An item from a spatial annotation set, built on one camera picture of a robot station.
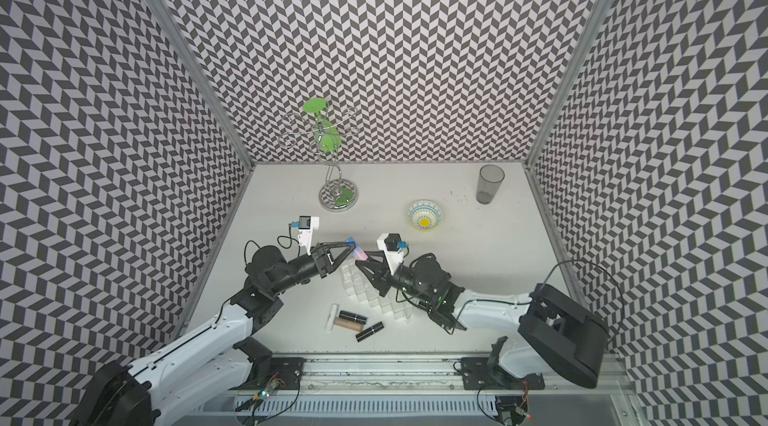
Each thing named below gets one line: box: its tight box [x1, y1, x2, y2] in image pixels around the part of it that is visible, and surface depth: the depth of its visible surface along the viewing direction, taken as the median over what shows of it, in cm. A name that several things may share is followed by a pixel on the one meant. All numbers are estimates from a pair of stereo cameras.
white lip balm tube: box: [326, 304, 338, 333], surface depth 82 cm
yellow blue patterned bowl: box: [408, 199, 443, 231], surface depth 103 cm
